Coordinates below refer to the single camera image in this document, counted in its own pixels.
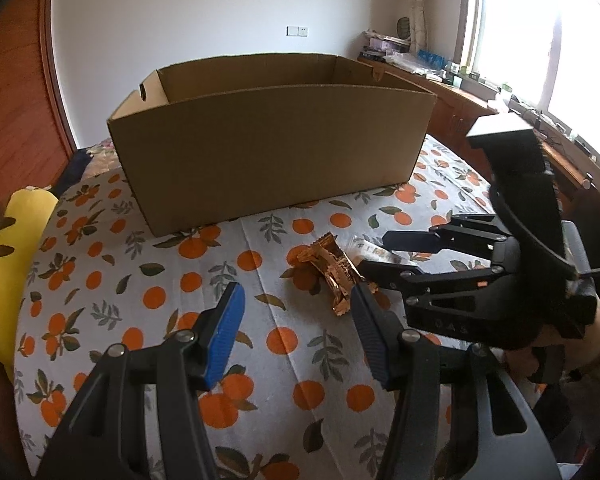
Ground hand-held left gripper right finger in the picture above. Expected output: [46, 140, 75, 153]
[350, 282, 563, 480]

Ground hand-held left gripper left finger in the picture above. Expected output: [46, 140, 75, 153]
[35, 281, 246, 480]

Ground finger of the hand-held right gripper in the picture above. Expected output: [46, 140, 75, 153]
[382, 214, 511, 261]
[357, 259, 508, 348]

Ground copper foil snack packet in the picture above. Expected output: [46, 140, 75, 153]
[285, 234, 378, 318]

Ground brown cardboard box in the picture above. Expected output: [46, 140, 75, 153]
[105, 52, 438, 237]

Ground clear printed snack packet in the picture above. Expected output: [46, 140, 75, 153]
[347, 234, 406, 266]

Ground orange fruit print bedsheet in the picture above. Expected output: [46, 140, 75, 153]
[12, 132, 566, 480]

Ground wooden cabinet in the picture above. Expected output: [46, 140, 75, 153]
[357, 55, 600, 221]

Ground row of small desk items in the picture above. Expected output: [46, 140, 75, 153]
[415, 50, 596, 156]

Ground stack of books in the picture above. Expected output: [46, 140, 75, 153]
[361, 30, 411, 58]

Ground window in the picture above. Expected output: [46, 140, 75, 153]
[455, 0, 600, 161]

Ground floral quilt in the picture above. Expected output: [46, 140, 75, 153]
[77, 139, 126, 181]

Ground dark blue pillow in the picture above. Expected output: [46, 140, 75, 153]
[55, 147, 93, 196]

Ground yellow plush toy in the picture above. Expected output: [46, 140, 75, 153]
[0, 185, 61, 383]

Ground patterned curtain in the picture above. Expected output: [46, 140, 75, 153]
[402, 0, 428, 53]

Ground wooden wardrobe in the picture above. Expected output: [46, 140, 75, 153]
[0, 0, 78, 231]

